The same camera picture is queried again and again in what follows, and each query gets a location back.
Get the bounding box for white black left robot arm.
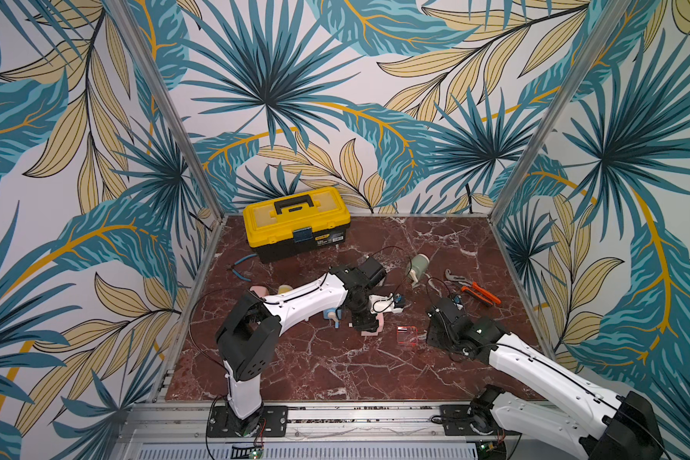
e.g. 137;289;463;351
215;257;404;424

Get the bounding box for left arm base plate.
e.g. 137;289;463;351
206;402;289;439

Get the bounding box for blue pencil sharpener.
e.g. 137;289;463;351
323;308;342;330

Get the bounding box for pink transparent tray back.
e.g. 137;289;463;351
396;326;420;347

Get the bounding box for aluminium front rail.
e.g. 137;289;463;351
110;396;588;459

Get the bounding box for yellow black toolbox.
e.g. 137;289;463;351
243;186;351;264

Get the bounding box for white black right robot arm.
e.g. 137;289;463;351
427;298;670;459

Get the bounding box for green pencil sharpener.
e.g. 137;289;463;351
407;254;430;287

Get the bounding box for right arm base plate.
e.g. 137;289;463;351
437;404;496;436

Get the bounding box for orange handled pliers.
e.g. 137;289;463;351
444;269;501;306

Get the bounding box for blue handled cutters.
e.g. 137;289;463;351
229;253;258;283

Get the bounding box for pink sharpener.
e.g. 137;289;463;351
249;286;270;296
360;314;384;337

